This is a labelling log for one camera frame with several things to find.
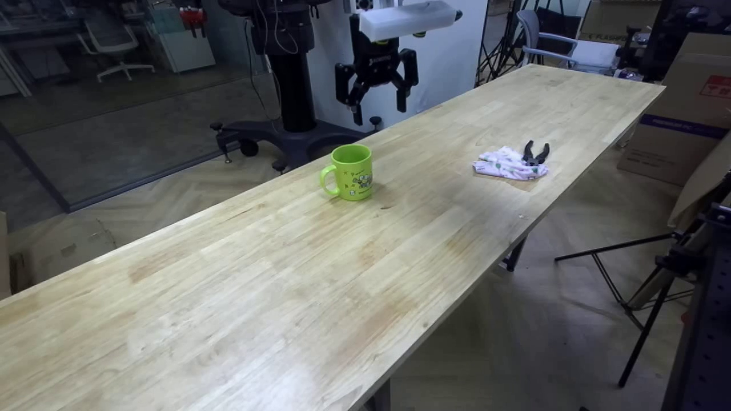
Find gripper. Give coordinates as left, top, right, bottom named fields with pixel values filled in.
left=335, top=14, right=420, bottom=127

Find red tool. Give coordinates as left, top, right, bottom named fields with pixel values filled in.
left=178, top=5, right=207, bottom=39

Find green mug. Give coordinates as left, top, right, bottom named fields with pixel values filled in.
left=319, top=144, right=374, bottom=202

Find grey office chair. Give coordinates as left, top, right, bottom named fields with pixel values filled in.
left=516, top=9, right=622, bottom=75

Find white cabinet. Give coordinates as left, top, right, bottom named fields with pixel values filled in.
left=150, top=0, right=217, bottom=74

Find black pliers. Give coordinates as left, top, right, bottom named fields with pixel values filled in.
left=522, top=140, right=551, bottom=168

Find flat cardboard sheet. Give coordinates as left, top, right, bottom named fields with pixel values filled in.
left=667, top=132, right=731, bottom=231

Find white patterned cloth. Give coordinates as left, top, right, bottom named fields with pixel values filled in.
left=472, top=146, right=549, bottom=182

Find white office chair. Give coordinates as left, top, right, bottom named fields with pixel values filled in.
left=76, top=5, right=156, bottom=84

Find black perforated frame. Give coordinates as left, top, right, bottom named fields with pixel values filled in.
left=661, top=203, right=731, bottom=411

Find worn cardboard box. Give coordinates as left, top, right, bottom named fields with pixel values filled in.
left=0, top=210, right=119, bottom=299

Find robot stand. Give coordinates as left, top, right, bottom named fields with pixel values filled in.
left=210, top=0, right=384, bottom=174

